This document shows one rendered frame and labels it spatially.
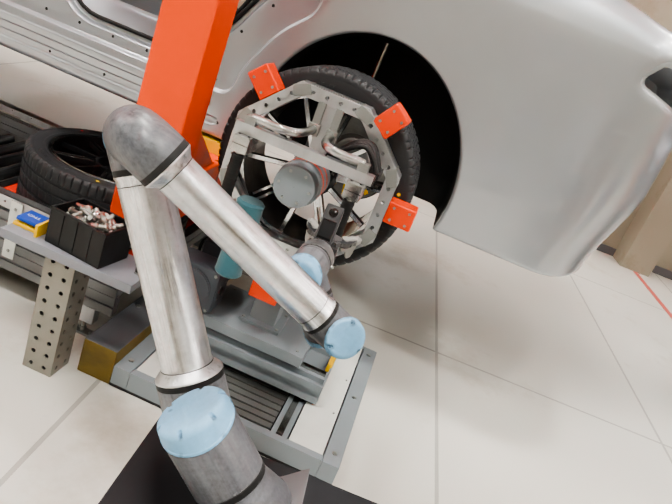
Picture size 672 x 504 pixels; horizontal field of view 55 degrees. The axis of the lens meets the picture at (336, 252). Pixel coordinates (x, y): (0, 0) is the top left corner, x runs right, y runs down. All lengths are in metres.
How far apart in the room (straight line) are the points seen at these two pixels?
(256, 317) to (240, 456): 1.15
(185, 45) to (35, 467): 1.23
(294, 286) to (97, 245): 0.82
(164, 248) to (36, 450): 0.87
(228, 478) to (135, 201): 0.57
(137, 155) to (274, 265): 0.33
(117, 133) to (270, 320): 1.29
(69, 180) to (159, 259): 1.14
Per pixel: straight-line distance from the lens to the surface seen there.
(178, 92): 1.98
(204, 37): 1.94
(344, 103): 1.96
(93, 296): 2.40
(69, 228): 2.01
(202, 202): 1.22
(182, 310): 1.38
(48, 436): 2.08
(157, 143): 1.20
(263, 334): 2.34
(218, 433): 1.26
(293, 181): 1.88
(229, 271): 2.04
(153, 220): 1.34
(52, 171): 2.49
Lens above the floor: 1.39
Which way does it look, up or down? 21 degrees down
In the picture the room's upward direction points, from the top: 22 degrees clockwise
